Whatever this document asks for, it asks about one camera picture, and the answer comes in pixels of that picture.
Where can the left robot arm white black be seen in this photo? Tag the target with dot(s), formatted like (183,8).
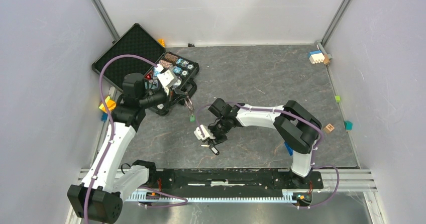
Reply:
(100,195)

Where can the yellow orange toy block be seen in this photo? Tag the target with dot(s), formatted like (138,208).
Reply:
(108,103)

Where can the small green cube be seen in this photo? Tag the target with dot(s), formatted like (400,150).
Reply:
(337,98)

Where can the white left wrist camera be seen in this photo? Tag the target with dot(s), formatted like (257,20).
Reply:
(166,77)

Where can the wooden letter cube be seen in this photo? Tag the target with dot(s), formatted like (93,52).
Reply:
(329,128)

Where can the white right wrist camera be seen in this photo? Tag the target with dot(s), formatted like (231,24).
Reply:
(202,133)

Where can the key with black tag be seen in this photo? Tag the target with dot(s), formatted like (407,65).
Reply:
(212,148)

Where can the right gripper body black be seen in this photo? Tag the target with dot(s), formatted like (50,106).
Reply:
(219,131)

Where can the black poker chip case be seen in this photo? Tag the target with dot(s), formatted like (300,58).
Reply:
(138,52)

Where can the white blue toy brick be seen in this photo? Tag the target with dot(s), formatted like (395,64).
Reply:
(316,57)

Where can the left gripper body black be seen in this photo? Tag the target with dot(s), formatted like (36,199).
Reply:
(171,92)

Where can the keyring with bunch of keys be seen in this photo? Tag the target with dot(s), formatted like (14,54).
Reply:
(189,105)

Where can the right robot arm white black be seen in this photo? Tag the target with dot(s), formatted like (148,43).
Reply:
(299,129)

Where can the teal cube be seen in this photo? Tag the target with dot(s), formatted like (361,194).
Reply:
(348,125)

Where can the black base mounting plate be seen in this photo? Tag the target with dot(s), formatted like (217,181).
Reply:
(232,182)

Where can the orange block behind case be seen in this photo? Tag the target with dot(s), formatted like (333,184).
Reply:
(161,42)

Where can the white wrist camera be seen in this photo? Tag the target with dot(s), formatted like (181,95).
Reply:
(166,77)
(202,133)

